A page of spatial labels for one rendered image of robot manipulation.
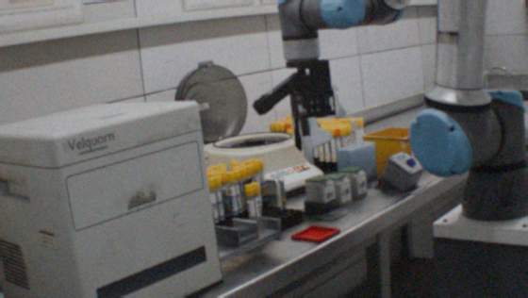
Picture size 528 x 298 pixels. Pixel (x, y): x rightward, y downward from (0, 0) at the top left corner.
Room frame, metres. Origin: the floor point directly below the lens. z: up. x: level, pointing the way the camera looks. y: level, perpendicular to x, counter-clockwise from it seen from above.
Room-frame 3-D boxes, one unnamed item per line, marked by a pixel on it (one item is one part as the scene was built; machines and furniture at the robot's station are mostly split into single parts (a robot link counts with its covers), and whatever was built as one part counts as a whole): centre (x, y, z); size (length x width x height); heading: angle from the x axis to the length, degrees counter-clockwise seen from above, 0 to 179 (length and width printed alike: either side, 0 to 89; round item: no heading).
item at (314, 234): (1.25, -0.08, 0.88); 0.07 x 0.07 x 0.01; 48
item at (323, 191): (1.38, -0.10, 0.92); 0.05 x 0.04 x 0.06; 49
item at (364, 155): (1.59, -0.21, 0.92); 0.10 x 0.07 x 0.10; 133
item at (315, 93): (1.39, -0.10, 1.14); 0.09 x 0.08 x 0.12; 95
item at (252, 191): (1.32, 0.02, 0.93); 0.17 x 0.09 x 0.11; 139
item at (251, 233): (1.13, 0.08, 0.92); 0.21 x 0.07 x 0.05; 138
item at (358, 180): (1.49, -0.19, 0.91); 0.05 x 0.04 x 0.07; 48
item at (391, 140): (1.71, -0.34, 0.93); 0.13 x 0.13 x 0.10; 45
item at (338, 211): (1.38, -0.10, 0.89); 0.09 x 0.05 x 0.04; 49
